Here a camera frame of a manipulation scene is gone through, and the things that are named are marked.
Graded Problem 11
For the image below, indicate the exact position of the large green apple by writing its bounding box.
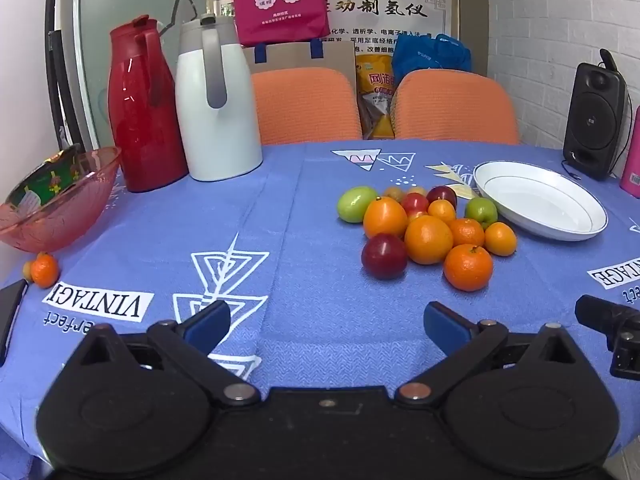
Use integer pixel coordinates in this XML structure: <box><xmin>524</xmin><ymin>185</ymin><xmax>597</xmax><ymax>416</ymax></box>
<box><xmin>336</xmin><ymin>186</ymin><xmax>379</xmax><ymax>223</ymax></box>

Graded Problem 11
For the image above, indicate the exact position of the large dark red plum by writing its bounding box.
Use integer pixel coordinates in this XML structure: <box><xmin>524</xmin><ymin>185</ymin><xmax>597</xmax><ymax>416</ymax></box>
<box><xmin>361</xmin><ymin>233</ymin><xmax>408</xmax><ymax>281</ymax></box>

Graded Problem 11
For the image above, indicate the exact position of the mandarin orange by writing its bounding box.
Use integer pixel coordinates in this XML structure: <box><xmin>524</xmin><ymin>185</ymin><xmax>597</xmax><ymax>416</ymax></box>
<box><xmin>30</xmin><ymin>252</ymin><xmax>61</xmax><ymax>289</ymax></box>
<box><xmin>448</xmin><ymin>217</ymin><xmax>486</xmax><ymax>248</ymax></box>
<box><xmin>443</xmin><ymin>243</ymin><xmax>494</xmax><ymax>292</ymax></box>

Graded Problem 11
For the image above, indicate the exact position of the white plate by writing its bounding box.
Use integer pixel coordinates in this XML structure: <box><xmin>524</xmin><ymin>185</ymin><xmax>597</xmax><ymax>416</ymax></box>
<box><xmin>472</xmin><ymin>161</ymin><xmax>609</xmax><ymax>242</ymax></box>

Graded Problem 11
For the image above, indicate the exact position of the brown paper bag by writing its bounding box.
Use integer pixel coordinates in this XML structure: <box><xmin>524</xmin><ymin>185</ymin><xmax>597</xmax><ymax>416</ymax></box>
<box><xmin>242</xmin><ymin>37</ymin><xmax>359</xmax><ymax>111</ymax></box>

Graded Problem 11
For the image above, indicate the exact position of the black speaker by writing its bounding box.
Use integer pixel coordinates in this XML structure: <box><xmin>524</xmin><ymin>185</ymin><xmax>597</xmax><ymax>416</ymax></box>
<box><xmin>562</xmin><ymin>62</ymin><xmax>628</xmax><ymax>181</ymax></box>

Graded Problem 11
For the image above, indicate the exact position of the orange chair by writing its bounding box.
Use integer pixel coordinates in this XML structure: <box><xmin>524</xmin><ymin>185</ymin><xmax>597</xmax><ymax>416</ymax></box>
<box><xmin>389</xmin><ymin>70</ymin><xmax>521</xmax><ymax>147</ymax></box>
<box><xmin>250</xmin><ymin>67</ymin><xmax>363</xmax><ymax>147</ymax></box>

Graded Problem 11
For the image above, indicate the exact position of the blue printed tablecloth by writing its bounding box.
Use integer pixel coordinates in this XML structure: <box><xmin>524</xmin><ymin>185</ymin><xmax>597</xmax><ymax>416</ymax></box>
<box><xmin>0</xmin><ymin>140</ymin><xmax>640</xmax><ymax>480</ymax></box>

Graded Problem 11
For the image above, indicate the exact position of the large orange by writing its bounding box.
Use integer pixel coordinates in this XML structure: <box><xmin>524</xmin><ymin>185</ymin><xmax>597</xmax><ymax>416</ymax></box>
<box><xmin>363</xmin><ymin>196</ymin><xmax>409</xmax><ymax>240</ymax></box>
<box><xmin>404</xmin><ymin>214</ymin><xmax>455</xmax><ymax>266</ymax></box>

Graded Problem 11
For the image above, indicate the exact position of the small green apple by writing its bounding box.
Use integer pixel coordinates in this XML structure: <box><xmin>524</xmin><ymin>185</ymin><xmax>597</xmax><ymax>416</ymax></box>
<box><xmin>465</xmin><ymin>197</ymin><xmax>499</xmax><ymax>226</ymax></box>

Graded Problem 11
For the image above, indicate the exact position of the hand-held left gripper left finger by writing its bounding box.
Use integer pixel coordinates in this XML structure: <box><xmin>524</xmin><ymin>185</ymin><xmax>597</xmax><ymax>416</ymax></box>
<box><xmin>62</xmin><ymin>300</ymin><xmax>262</xmax><ymax>408</ymax></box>

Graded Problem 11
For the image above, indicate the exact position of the wall poster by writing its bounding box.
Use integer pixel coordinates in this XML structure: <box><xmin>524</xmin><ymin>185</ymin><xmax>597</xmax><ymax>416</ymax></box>
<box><xmin>320</xmin><ymin>0</ymin><xmax>458</xmax><ymax>56</ymax></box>

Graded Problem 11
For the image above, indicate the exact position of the small smooth orange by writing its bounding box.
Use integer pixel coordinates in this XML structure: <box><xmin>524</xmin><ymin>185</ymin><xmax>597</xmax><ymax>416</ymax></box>
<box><xmin>427</xmin><ymin>199</ymin><xmax>457</xmax><ymax>225</ymax></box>
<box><xmin>484</xmin><ymin>221</ymin><xmax>518</xmax><ymax>257</ymax></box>

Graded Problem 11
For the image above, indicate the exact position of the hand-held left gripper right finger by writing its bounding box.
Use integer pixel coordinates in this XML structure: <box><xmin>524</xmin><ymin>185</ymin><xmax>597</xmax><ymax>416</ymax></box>
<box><xmin>397</xmin><ymin>301</ymin><xmax>592</xmax><ymax>407</ymax></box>

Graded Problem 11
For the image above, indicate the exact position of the pink glass bowl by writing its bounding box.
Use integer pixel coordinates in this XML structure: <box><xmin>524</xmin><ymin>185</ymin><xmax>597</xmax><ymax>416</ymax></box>
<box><xmin>0</xmin><ymin>146</ymin><xmax>122</xmax><ymax>253</ymax></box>

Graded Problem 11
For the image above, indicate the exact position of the blue plastic bag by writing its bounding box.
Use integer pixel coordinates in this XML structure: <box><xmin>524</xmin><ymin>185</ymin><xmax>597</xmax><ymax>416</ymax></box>
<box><xmin>391</xmin><ymin>34</ymin><xmax>473</xmax><ymax>91</ymax></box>

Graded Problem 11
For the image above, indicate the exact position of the magenta tote bag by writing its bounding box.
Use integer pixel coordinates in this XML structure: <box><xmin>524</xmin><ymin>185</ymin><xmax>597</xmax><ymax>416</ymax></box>
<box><xmin>229</xmin><ymin>0</ymin><xmax>331</xmax><ymax>47</ymax></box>

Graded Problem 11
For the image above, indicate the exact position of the black phone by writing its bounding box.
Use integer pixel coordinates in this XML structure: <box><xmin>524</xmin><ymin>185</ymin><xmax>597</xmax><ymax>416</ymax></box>
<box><xmin>0</xmin><ymin>279</ymin><xmax>29</xmax><ymax>367</ymax></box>

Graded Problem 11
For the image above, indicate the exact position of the yellow snack bag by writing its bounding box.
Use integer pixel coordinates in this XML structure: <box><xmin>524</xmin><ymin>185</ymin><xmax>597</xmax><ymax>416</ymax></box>
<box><xmin>355</xmin><ymin>52</ymin><xmax>398</xmax><ymax>141</ymax></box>

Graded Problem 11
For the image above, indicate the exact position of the pink bottle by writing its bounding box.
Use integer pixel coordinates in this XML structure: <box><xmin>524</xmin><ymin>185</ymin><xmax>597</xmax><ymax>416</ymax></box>
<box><xmin>620</xmin><ymin>106</ymin><xmax>640</xmax><ymax>196</ymax></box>

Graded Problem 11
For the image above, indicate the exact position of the white thermos jug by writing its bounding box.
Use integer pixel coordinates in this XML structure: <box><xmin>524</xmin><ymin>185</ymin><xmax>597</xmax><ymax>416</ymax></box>
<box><xmin>175</xmin><ymin>14</ymin><xmax>264</xmax><ymax>183</ymax></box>

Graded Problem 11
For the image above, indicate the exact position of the red thermos jug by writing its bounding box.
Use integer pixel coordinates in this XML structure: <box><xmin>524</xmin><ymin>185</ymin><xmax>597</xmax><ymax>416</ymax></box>
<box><xmin>107</xmin><ymin>16</ymin><xmax>190</xmax><ymax>194</ymax></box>

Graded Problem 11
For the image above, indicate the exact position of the printed foil packet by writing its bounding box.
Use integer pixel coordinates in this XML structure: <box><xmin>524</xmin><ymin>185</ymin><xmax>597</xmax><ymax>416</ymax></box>
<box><xmin>10</xmin><ymin>143</ymin><xmax>83</xmax><ymax>208</ymax></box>

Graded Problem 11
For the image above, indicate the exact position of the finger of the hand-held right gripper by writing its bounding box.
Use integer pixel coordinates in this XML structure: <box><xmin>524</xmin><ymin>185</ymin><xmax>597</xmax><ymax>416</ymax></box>
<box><xmin>574</xmin><ymin>295</ymin><xmax>640</xmax><ymax>343</ymax></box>

